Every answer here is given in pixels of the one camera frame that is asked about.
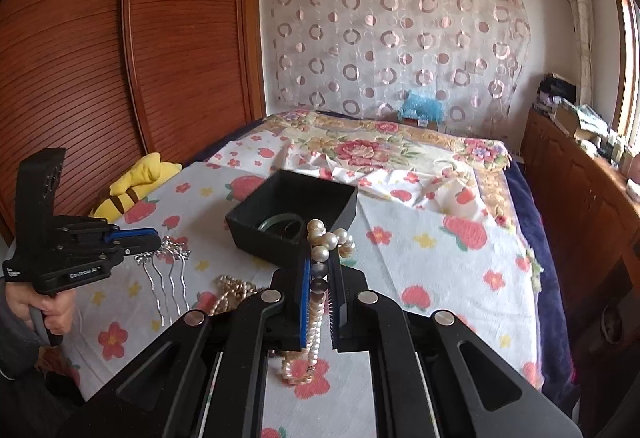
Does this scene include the white pearl necklace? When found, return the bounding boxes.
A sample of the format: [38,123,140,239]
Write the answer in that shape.
[272,218,357,387]

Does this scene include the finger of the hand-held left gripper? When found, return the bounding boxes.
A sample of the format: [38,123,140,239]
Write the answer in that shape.
[106,227,160,242]
[116,240,163,260]

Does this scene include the strawberry print sheet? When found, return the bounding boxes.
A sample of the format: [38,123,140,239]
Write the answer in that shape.
[59,138,547,438]

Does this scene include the dark blue bedspread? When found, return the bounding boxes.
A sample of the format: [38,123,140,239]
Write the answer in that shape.
[504,157,582,415]

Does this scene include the silver hair comb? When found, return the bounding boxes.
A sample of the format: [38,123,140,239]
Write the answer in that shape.
[133,238,194,327]

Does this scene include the clutter pile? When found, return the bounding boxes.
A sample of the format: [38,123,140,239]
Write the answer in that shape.
[532,73,640,205]

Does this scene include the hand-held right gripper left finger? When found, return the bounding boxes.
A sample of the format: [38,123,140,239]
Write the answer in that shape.
[54,240,314,438]

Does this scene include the white curtain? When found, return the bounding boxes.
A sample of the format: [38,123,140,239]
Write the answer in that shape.
[552,0,595,110]

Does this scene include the floral blanket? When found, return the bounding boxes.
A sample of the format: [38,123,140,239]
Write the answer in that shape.
[250,110,515,231]

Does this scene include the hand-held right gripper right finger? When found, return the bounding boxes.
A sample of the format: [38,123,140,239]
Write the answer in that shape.
[328,262,587,438]

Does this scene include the black box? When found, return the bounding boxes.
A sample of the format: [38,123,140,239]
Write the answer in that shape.
[225,169,359,267]

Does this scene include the wooden cabinet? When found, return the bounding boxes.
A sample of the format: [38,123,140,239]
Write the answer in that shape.
[520,108,640,371]

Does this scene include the wooden wardrobe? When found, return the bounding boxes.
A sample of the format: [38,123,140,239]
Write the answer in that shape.
[0,0,269,244]

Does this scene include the circle pattern sheer curtain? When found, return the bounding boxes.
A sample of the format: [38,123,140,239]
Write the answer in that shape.
[260,0,532,139]

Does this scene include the blue bag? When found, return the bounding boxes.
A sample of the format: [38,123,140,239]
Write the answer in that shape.
[402,89,447,129]

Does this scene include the green jade bangle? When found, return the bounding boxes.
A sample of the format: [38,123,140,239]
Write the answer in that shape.
[255,213,306,242]

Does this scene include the yellow plush toy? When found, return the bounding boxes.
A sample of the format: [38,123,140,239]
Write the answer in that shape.
[89,152,184,222]

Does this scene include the person's left hand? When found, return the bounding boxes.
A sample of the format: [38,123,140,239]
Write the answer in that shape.
[5,282,77,337]

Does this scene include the golden pearl necklace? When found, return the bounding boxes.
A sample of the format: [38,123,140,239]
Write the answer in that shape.
[207,274,271,317]

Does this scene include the person's left forearm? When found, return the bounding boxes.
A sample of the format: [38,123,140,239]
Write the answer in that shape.
[0,282,53,380]

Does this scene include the wooden window frame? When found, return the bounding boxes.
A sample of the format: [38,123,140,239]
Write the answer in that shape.
[599,0,640,155]

